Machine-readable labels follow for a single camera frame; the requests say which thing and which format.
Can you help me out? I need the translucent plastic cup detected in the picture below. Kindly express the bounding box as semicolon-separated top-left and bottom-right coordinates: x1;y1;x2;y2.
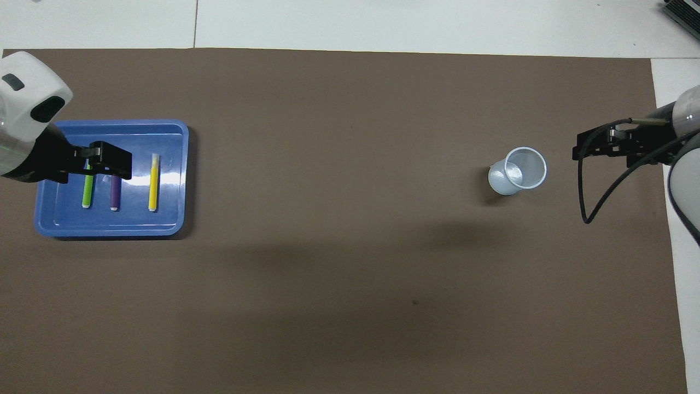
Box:
488;147;547;196

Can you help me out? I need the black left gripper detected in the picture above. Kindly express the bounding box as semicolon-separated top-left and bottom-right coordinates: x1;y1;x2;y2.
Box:
22;123;132;184

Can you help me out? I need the brown table mat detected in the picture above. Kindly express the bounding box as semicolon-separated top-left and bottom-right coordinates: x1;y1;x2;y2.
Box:
0;48;689;394

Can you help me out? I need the blue plastic tray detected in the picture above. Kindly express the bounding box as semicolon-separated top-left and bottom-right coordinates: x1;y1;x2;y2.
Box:
34;119;189;237

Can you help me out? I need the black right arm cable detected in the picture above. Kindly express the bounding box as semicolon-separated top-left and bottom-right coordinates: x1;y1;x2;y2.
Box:
578;119;700;225

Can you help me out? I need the green pen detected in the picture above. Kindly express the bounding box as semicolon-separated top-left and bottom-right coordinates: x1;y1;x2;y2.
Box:
82;159;95;209

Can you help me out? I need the grey ribbed device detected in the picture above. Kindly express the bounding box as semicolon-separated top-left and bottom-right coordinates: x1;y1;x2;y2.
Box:
663;0;700;40

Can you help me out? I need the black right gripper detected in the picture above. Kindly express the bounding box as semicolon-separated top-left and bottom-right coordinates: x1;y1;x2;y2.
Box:
573;118;676;167

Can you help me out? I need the yellow pen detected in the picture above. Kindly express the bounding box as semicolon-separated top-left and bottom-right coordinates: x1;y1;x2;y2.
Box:
148;153;160;212

